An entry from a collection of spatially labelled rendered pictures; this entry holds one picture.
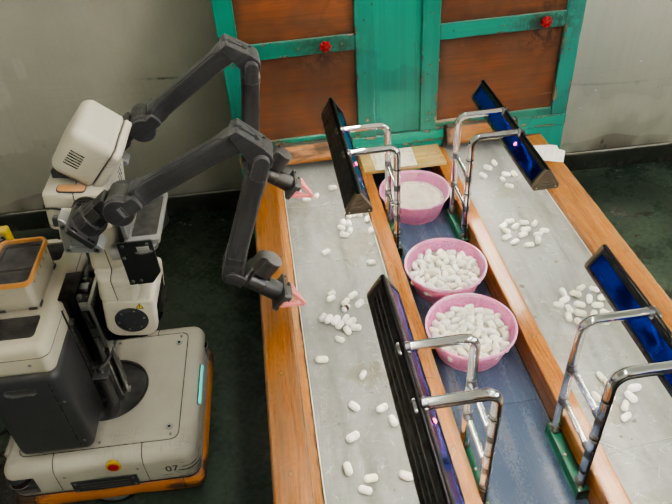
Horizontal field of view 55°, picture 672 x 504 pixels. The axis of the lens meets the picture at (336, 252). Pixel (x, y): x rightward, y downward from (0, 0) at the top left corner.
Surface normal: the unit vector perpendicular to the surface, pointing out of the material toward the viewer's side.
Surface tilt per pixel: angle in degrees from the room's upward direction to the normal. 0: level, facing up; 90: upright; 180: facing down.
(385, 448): 0
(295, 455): 0
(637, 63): 90
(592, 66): 90
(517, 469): 0
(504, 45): 90
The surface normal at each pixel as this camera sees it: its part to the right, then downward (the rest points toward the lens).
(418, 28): 0.14, 0.62
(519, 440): -0.06, -0.77
